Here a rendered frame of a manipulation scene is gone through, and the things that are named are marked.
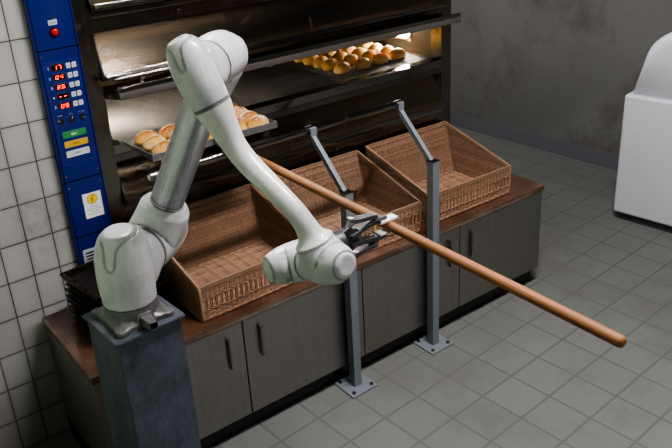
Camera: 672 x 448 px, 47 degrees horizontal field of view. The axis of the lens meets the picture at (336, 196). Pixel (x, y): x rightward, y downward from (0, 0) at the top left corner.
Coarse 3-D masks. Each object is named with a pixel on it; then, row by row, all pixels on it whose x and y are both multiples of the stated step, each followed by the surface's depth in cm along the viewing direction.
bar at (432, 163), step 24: (336, 120) 324; (408, 120) 342; (264, 144) 305; (432, 168) 335; (432, 192) 340; (432, 216) 345; (432, 240) 350; (432, 264) 355; (432, 288) 360; (432, 312) 365; (432, 336) 371; (360, 360) 343; (336, 384) 349; (360, 384) 348
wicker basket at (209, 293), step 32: (224, 192) 341; (256, 192) 346; (192, 224) 333; (224, 224) 342; (256, 224) 351; (288, 224) 331; (192, 256) 333; (224, 256) 342; (256, 256) 341; (192, 288) 295; (224, 288) 298; (256, 288) 308
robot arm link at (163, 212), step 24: (240, 48) 206; (240, 72) 209; (192, 120) 212; (168, 144) 220; (192, 144) 216; (168, 168) 220; (192, 168) 221; (168, 192) 223; (144, 216) 226; (168, 216) 226; (168, 240) 228
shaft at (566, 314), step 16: (288, 176) 263; (320, 192) 249; (352, 208) 237; (384, 224) 226; (416, 240) 216; (448, 256) 206; (480, 272) 198; (512, 288) 190; (528, 288) 188; (544, 304) 183; (560, 304) 181; (576, 320) 176; (592, 320) 174; (608, 336) 170; (624, 336) 169
